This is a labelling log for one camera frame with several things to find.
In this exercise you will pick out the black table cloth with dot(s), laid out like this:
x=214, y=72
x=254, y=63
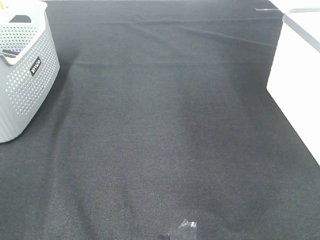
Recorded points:
x=160, y=113

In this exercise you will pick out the grey tape strip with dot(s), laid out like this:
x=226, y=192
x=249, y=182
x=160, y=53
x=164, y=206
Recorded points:
x=265, y=9

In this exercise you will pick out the dark item inside basket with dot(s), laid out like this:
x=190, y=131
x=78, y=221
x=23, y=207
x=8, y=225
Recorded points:
x=9, y=53

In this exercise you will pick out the grey perforated plastic basket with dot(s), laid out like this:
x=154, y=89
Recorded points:
x=25, y=80

